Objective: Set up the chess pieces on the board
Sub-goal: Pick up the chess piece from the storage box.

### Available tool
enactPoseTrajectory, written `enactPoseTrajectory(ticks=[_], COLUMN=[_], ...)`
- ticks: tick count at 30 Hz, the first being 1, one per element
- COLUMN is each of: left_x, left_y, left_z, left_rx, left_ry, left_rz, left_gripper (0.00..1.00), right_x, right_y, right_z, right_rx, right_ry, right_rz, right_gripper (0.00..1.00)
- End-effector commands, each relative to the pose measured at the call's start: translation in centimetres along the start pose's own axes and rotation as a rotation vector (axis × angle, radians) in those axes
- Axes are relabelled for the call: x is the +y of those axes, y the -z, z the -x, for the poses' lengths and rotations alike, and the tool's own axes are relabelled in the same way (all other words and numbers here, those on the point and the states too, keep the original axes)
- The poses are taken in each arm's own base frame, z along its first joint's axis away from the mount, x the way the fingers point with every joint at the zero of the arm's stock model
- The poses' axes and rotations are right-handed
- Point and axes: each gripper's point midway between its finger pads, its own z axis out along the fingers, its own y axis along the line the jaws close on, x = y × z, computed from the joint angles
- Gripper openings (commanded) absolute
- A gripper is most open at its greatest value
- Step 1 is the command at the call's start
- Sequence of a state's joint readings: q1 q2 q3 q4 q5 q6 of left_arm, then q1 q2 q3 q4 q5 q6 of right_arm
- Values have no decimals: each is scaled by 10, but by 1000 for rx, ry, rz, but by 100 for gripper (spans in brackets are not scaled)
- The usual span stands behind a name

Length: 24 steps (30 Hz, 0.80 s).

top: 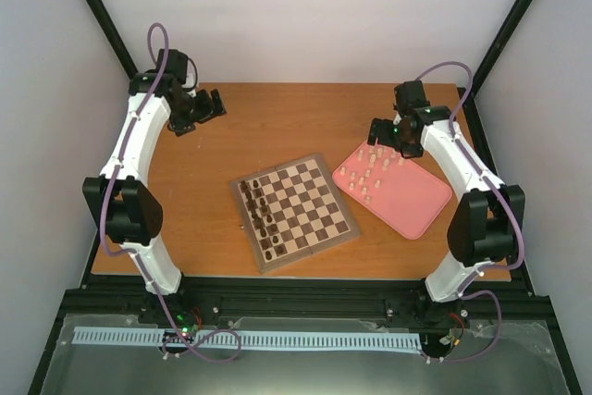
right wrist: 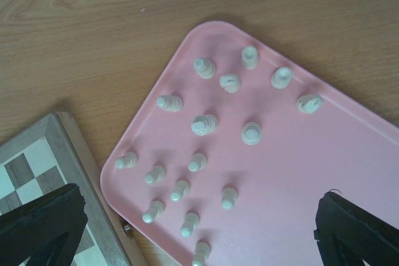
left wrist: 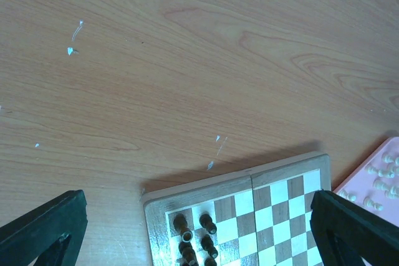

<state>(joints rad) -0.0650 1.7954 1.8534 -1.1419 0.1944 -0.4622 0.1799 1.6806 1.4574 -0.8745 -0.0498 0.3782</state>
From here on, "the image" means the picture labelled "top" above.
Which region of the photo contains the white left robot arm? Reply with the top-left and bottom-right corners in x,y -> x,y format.
82,49 -> 227,324

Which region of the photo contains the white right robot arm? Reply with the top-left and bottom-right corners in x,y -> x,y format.
367,80 -> 525,303

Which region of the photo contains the wooden chess board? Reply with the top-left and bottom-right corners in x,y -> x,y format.
229,153 -> 361,273

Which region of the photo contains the pink plastic tray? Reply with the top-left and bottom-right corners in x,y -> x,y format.
332,142 -> 452,240

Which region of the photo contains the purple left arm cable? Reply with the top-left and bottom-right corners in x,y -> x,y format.
100,22 -> 242,364

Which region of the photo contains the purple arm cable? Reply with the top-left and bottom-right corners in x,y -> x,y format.
100,22 -> 242,364
413,60 -> 525,364

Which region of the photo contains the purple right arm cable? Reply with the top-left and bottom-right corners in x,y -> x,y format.
413,60 -> 525,364

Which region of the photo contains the black aluminium base frame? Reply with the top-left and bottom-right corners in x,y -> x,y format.
30,83 -> 581,394

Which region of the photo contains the black left frame post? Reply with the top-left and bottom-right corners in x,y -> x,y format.
85,0 -> 138,80

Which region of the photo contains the black frame post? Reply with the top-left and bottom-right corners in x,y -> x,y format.
85,0 -> 138,80
471,0 -> 534,97

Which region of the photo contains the black right frame post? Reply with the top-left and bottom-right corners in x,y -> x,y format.
471,0 -> 534,97

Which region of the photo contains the light blue cable duct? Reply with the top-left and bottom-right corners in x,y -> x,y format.
71,327 -> 422,354

